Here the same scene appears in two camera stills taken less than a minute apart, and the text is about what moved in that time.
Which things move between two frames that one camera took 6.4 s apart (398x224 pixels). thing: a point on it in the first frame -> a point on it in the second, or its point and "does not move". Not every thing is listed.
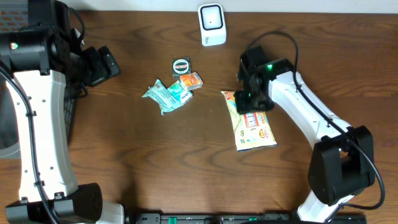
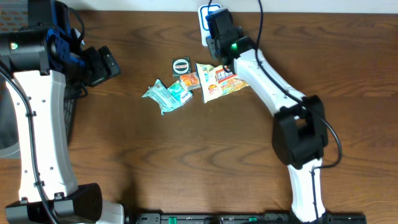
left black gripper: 101,71 does not move
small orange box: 191,81 does not move
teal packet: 165,99 does not move
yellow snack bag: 252,130 -> 214,81
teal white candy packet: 178,91 does not move
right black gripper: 242,107 -> 237,30
